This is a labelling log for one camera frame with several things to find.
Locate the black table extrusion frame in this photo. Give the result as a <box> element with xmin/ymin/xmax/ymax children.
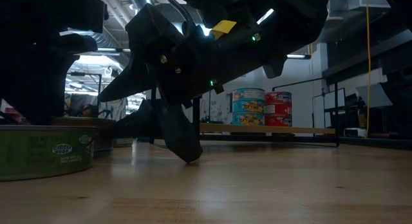
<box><xmin>337</xmin><ymin>136</ymin><xmax>412</xmax><ymax>151</ymax></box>

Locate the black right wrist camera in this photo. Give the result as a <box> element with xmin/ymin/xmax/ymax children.
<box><xmin>124</xmin><ymin>3</ymin><xmax>185</xmax><ymax>89</ymax></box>

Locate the small white block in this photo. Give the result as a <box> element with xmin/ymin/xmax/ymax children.
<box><xmin>344</xmin><ymin>127</ymin><xmax>367</xmax><ymax>138</ymax></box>

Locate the white panel black frame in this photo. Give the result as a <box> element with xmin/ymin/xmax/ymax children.
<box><xmin>311</xmin><ymin>87</ymin><xmax>348</xmax><ymax>129</ymax></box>

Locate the white ceiling unit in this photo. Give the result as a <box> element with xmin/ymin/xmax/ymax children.
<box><xmin>346</xmin><ymin>0</ymin><xmax>394</xmax><ymax>11</ymax></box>

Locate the grey slanted panel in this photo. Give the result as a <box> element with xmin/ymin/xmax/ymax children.
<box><xmin>355</xmin><ymin>83</ymin><xmax>394</xmax><ymax>108</ymax></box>

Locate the blue Wild Planet can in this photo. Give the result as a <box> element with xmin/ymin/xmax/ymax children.
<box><xmin>52</xmin><ymin>117</ymin><xmax>117</xmax><ymax>153</ymax></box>

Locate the white draped cloth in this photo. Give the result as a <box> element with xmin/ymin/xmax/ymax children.
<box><xmin>98</xmin><ymin>98</ymin><xmax>129</xmax><ymax>122</ymax></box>

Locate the wooden shelf black metal frame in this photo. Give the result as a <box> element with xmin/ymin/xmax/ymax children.
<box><xmin>149</xmin><ymin>76</ymin><xmax>341</xmax><ymax>155</ymax></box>

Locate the green labelled seafood can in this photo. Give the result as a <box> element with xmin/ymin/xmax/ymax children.
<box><xmin>113</xmin><ymin>136</ymin><xmax>135</xmax><ymax>149</ymax></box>
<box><xmin>0</xmin><ymin>125</ymin><xmax>97</xmax><ymax>182</ymax></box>

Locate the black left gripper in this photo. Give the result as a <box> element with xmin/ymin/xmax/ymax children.
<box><xmin>0</xmin><ymin>0</ymin><xmax>109</xmax><ymax>126</ymax></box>

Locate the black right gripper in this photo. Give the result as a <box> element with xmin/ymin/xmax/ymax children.
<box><xmin>97</xmin><ymin>33</ymin><xmax>246</xmax><ymax>164</ymax></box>

